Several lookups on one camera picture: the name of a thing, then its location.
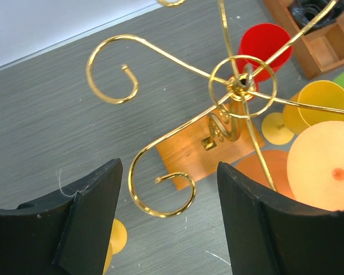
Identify dark rolled tie left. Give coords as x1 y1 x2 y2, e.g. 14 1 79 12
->
288 0 344 31

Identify orange plastic wine glass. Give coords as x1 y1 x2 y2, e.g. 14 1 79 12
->
235 120 344 212

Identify yellow wine glass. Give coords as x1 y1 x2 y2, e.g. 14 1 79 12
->
103 219 128 274
261 80 344 145

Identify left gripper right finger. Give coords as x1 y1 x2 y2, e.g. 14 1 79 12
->
217 162 344 274

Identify gold wire wine glass rack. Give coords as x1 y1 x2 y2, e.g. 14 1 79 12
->
85 1 344 218

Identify red plastic wine glass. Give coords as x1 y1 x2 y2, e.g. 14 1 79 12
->
236 23 292 83

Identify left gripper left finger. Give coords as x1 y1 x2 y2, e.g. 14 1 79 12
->
0 159 123 274

